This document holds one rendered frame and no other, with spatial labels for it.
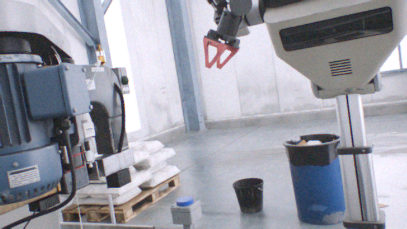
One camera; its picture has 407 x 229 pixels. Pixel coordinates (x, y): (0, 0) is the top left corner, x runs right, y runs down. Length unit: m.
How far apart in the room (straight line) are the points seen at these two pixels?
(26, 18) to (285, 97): 8.50
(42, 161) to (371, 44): 0.92
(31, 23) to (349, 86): 0.96
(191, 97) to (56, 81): 9.02
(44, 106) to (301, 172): 2.56
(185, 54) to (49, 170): 9.03
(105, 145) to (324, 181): 2.16
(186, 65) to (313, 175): 7.05
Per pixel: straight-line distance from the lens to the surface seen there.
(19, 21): 0.69
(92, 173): 1.09
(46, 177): 0.70
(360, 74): 1.25
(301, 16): 1.11
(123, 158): 1.17
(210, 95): 9.66
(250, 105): 9.29
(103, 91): 1.12
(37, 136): 0.70
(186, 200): 1.27
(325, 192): 3.06
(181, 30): 9.74
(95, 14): 6.97
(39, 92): 0.67
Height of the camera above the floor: 1.23
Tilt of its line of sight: 4 degrees down
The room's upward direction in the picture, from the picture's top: 9 degrees counter-clockwise
